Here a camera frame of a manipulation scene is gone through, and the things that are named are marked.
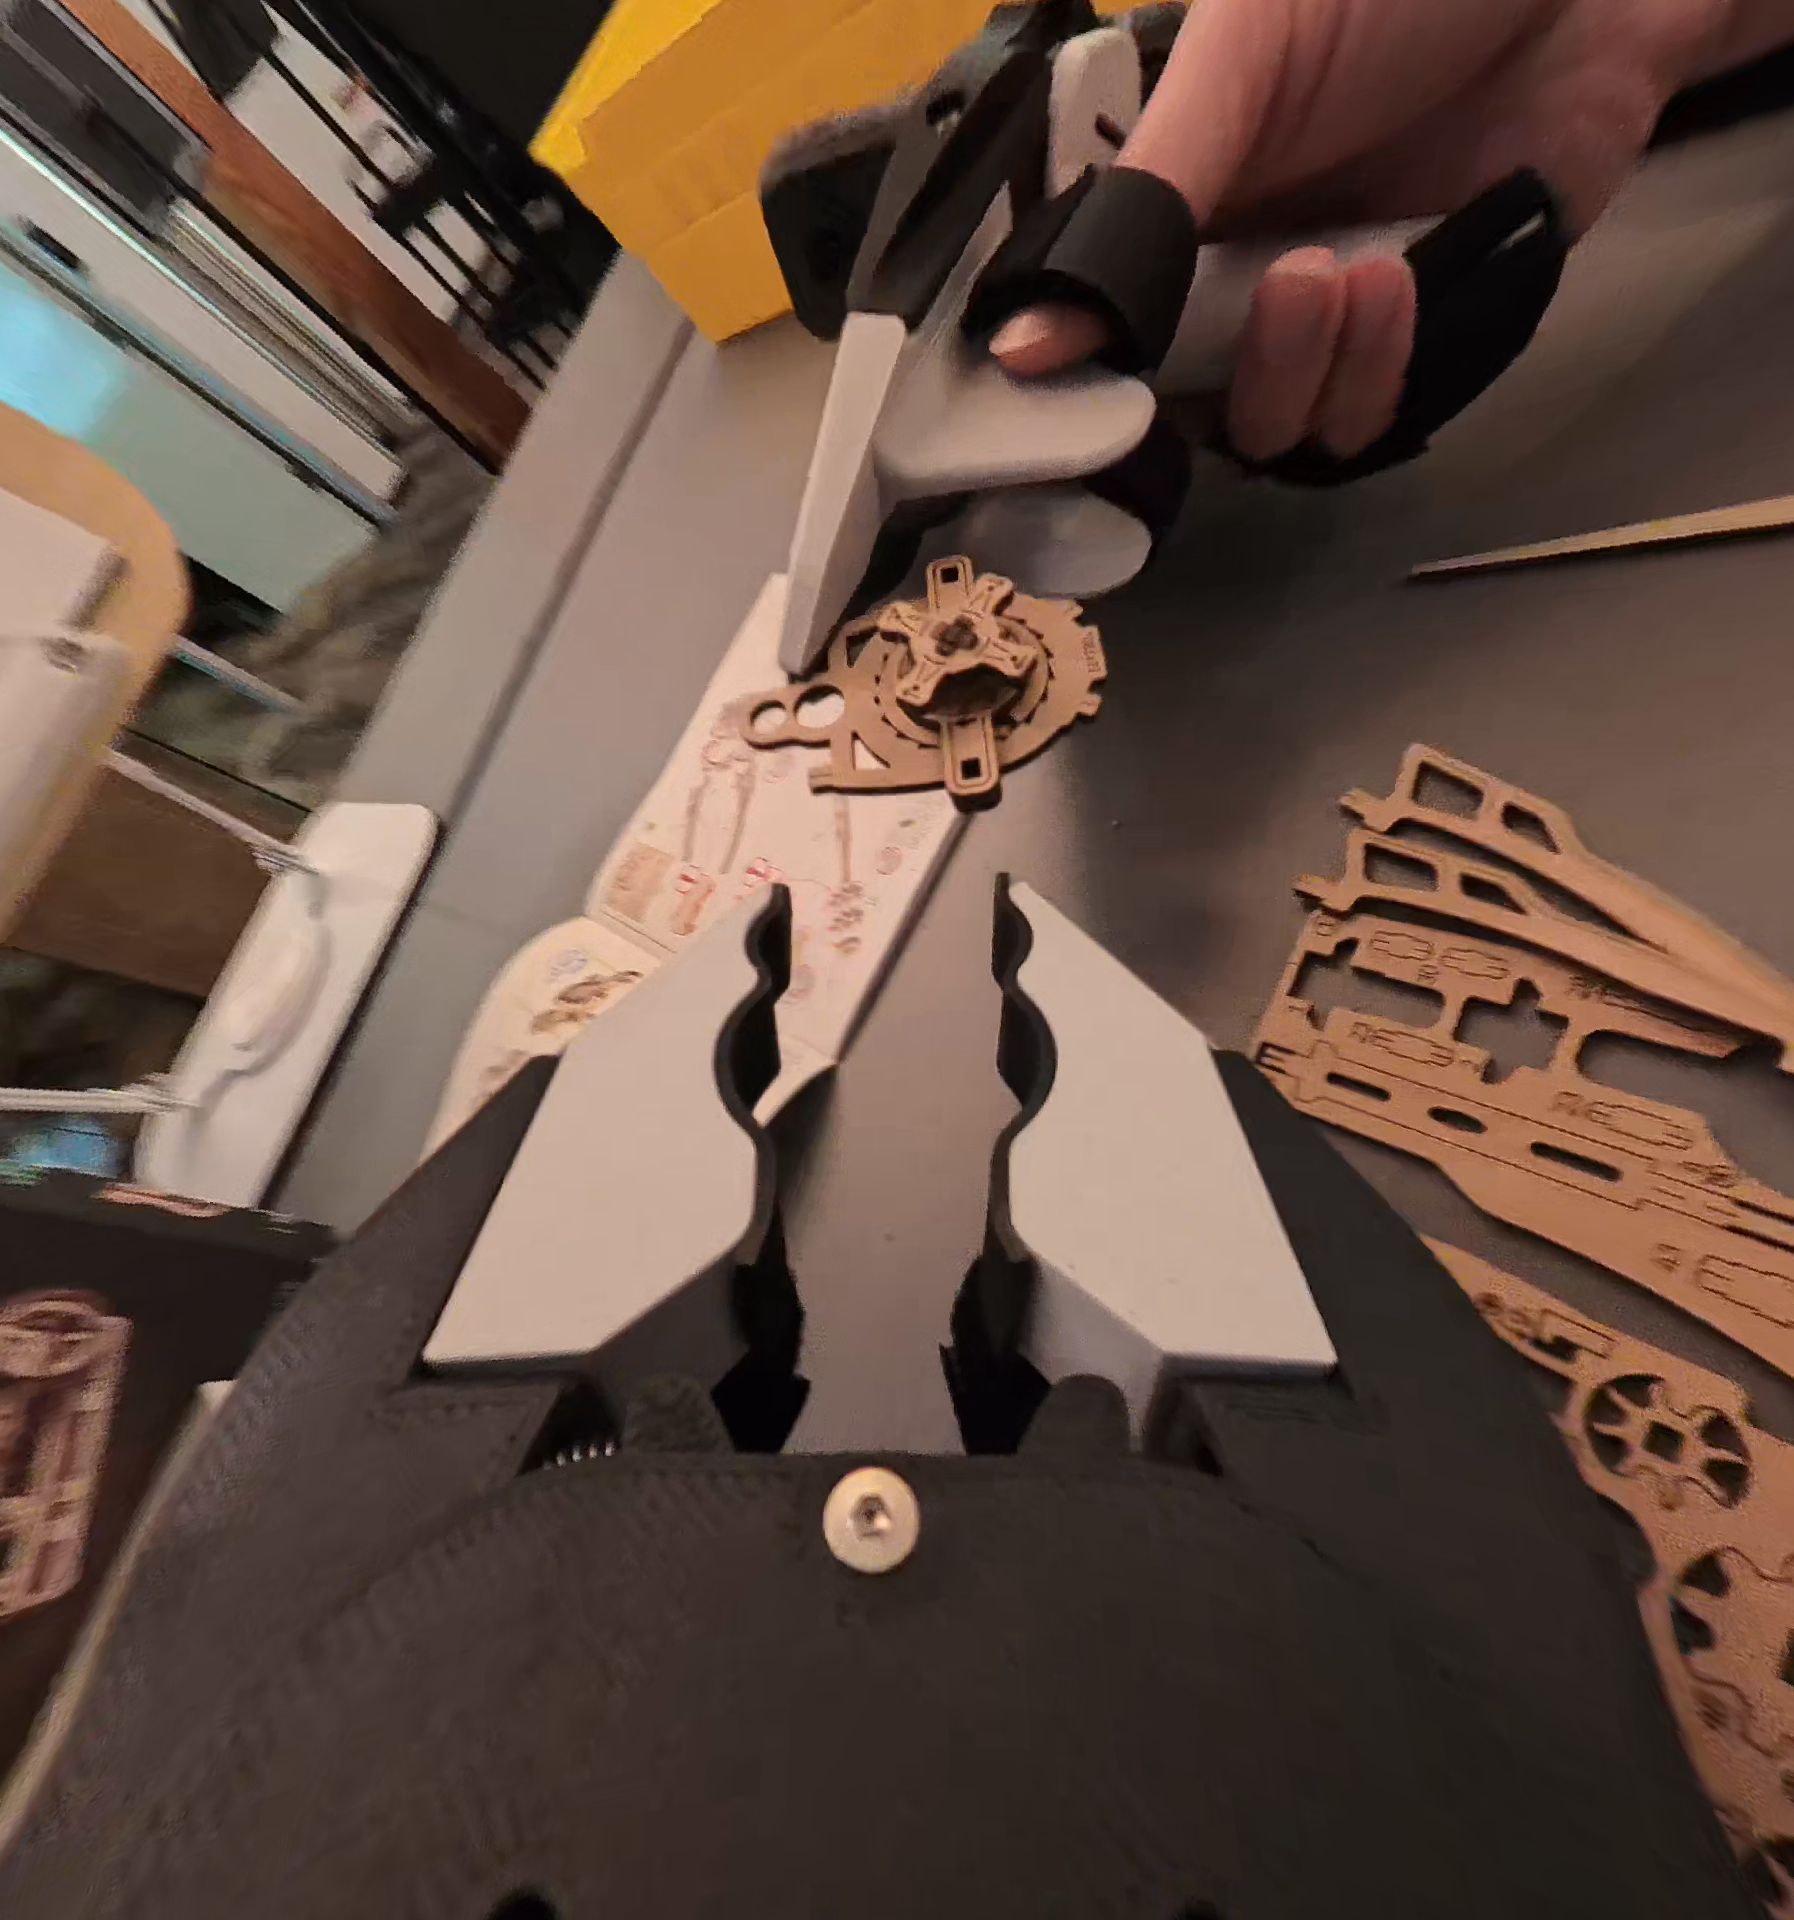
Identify white stand base with lens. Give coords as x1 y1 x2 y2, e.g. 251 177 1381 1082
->
129 800 441 1211

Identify wooden part sheet with gears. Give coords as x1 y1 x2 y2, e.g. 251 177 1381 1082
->
1419 1237 1794 1920

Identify person's right hand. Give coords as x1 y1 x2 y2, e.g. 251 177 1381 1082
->
987 0 1756 467

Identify black model kit box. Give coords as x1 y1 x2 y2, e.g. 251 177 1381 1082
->
0 1161 340 1867

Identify black metal chairs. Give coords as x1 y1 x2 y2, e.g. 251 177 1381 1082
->
327 0 598 393

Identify round wooden gear model assembly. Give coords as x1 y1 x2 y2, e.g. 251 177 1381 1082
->
731 554 1112 814

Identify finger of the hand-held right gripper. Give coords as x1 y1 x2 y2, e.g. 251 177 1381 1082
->
774 309 916 681
870 346 1160 508

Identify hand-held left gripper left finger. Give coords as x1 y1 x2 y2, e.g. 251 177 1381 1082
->
421 880 794 1374

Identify round wooden table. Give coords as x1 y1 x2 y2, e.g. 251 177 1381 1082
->
0 364 198 985

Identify thin pointed wooden stick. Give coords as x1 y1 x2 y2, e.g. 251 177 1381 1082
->
1402 479 1794 585

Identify yellow plastic bin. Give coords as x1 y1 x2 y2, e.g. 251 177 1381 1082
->
528 0 1026 348

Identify paper instruction booklet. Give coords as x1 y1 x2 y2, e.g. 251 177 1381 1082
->
427 568 977 1149

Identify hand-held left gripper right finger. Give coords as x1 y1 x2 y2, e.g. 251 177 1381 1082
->
987 874 1342 1414

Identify wooden part sheet with long cutouts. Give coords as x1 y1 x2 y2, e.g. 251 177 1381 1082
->
1246 742 1794 1443

